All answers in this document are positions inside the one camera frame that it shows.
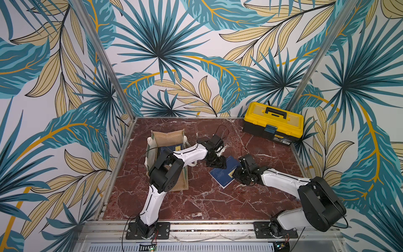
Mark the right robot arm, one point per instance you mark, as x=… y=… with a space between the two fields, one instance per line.
x=320 y=207

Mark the yellow black toolbox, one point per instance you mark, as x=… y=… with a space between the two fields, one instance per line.
x=273 y=124

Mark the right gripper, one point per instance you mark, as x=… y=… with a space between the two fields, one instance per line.
x=242 y=175

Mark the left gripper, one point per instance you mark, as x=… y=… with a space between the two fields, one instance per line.
x=221 y=164

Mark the blue book top stack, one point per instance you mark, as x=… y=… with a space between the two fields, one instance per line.
x=173 y=148

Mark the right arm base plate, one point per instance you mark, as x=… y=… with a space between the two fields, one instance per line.
x=269 y=229

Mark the blue book stack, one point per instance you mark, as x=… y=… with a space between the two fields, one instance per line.
x=173 y=148
x=225 y=176

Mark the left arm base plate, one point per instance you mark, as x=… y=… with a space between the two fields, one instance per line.
x=159 y=230

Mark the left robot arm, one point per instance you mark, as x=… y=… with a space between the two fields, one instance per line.
x=165 y=172

